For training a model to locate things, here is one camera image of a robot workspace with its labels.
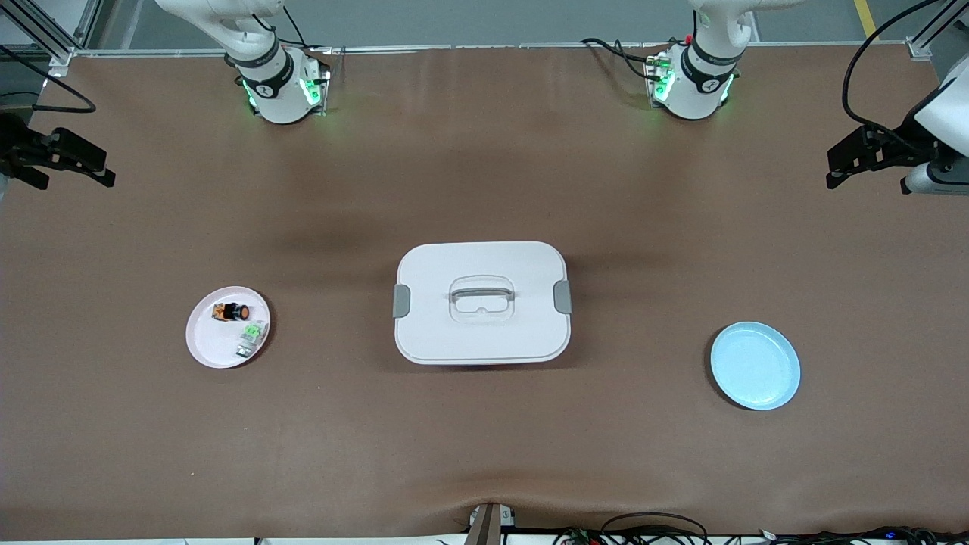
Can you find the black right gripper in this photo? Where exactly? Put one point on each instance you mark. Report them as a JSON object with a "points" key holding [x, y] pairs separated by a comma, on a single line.
{"points": [[17, 148]]}

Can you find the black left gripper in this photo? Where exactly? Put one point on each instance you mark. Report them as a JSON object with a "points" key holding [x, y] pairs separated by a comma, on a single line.
{"points": [[892, 148]]}

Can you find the orange and black push-button switch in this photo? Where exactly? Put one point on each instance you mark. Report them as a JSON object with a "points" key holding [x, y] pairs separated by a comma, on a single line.
{"points": [[231, 312]]}

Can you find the pink round plate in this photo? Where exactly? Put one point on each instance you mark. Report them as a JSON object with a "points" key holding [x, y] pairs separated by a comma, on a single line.
{"points": [[208, 344]]}

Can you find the light blue round plate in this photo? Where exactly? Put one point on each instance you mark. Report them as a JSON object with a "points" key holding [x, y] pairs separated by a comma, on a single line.
{"points": [[757, 367]]}

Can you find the grey box lid clip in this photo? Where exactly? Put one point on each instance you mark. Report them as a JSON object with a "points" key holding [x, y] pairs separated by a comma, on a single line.
{"points": [[562, 296], [401, 301]]}

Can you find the white lidded storage box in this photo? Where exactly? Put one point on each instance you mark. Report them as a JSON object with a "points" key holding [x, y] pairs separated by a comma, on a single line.
{"points": [[484, 333]]}

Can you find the aluminium frame profile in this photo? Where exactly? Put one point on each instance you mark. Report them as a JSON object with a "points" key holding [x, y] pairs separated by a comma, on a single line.
{"points": [[920, 47], [60, 54]]}

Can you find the green push-button switch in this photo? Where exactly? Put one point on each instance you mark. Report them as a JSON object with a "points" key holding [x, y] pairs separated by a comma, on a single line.
{"points": [[253, 337]]}

